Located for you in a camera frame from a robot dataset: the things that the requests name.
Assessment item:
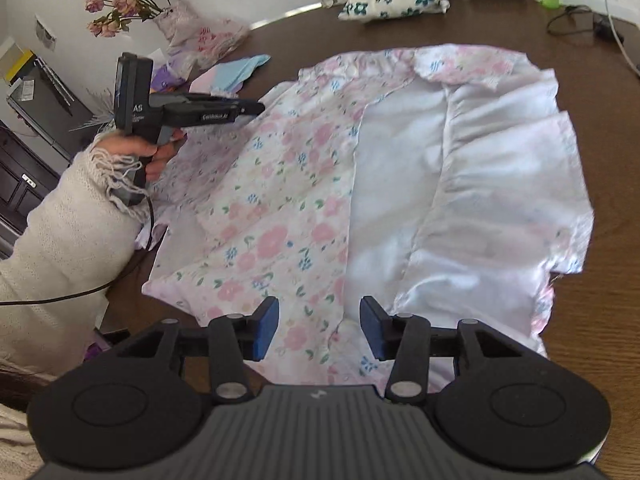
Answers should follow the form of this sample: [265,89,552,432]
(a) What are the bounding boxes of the person's left forearm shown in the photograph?
[0,146,153,376]

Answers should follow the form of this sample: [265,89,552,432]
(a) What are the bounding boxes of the grey appliance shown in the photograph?
[6,56,103,162]

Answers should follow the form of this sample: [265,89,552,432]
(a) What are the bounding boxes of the floral clear plastic bag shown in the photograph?
[165,2,252,73]

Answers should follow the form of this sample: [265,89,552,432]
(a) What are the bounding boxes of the pink artificial flowers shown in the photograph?
[75,0,172,39]

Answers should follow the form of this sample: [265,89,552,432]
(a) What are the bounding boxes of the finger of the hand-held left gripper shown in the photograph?
[231,100,266,118]

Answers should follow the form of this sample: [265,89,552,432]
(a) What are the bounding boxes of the person's left hand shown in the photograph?
[94,131,177,182]

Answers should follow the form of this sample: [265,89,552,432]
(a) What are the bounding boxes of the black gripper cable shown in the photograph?
[0,195,157,307]

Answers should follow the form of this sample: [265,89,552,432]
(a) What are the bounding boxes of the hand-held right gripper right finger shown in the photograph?
[360,296,526,403]

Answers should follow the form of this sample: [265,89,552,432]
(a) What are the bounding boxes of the person's white sweater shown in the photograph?
[0,365,57,480]

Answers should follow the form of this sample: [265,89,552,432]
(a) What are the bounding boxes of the wrapped flower vase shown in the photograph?
[152,1,202,57]

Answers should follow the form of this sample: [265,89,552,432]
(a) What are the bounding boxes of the dark wooden cabinet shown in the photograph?
[0,119,67,257]

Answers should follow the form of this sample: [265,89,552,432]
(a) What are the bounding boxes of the pink floral shirt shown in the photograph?
[141,45,597,397]

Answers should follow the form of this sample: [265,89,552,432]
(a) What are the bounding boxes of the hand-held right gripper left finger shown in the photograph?
[116,296,280,403]

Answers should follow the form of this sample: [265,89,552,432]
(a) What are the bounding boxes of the pink blue purple cloth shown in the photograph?
[189,54,272,99]

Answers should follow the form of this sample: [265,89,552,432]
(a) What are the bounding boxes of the white charging cable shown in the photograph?
[596,0,640,78]

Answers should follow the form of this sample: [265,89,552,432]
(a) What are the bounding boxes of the yellow and white box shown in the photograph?
[0,36,37,85]

